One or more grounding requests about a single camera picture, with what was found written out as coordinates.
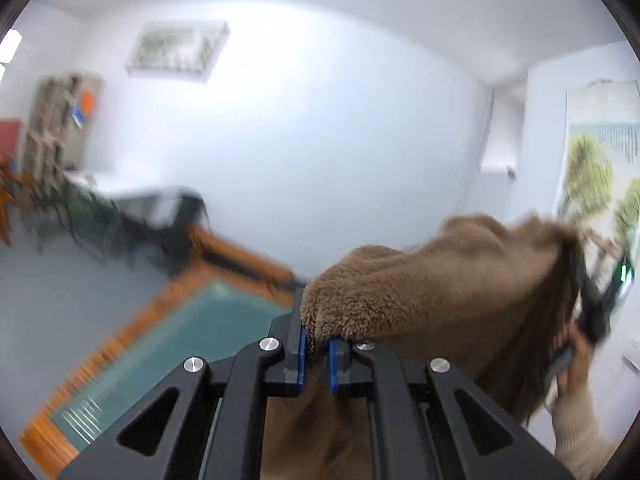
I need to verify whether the brown fleece garment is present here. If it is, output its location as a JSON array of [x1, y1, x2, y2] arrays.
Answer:
[[260, 216, 582, 479]]

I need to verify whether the person's right hand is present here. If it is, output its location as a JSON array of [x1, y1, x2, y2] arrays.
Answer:
[[553, 321, 593, 396]]

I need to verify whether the landscape scroll painting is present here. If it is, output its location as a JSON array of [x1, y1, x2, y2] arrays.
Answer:
[[556, 80, 639, 284]]

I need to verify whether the green table mat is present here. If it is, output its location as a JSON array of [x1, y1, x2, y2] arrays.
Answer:
[[52, 282, 285, 451]]

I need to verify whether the wooden bench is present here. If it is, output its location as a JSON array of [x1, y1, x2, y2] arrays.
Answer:
[[186, 226, 297, 288]]

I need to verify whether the black metal chair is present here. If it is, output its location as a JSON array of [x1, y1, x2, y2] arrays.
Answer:
[[156, 193, 205, 274]]

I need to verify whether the glass top side table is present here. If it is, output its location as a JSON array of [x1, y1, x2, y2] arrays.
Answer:
[[63, 170, 182, 264]]

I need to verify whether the framed wall picture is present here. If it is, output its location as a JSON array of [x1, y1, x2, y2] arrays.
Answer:
[[124, 21, 230, 81]]

